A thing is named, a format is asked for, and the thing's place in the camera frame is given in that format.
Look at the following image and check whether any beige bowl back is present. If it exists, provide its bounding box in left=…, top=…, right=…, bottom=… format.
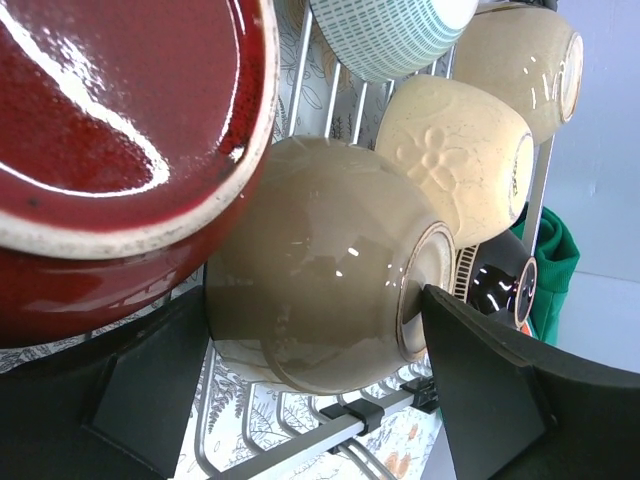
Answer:
left=453, top=1, right=584, bottom=145

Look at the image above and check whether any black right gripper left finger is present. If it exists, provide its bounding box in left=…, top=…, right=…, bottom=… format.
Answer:
left=1, top=287, right=209, bottom=479

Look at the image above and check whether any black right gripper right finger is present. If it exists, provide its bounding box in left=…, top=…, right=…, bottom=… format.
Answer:
left=422, top=285, right=639, bottom=479

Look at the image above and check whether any tan bowl front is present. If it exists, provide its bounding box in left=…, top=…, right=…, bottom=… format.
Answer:
left=206, top=136, right=455, bottom=395

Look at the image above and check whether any cream embossed bowl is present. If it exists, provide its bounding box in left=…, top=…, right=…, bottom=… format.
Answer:
left=375, top=74, right=534, bottom=248

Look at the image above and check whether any green cloth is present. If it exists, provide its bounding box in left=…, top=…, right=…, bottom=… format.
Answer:
left=529, top=207, right=580, bottom=346

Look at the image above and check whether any dark patterned bowl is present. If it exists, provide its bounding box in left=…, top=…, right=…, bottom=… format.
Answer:
left=453, top=230, right=538, bottom=330

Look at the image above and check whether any metal wire dish rack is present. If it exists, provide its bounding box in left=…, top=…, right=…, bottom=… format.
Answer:
left=192, top=0, right=559, bottom=480

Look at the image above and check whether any light green bowl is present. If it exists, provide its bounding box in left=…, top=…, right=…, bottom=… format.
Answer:
left=310, top=0, right=479, bottom=83

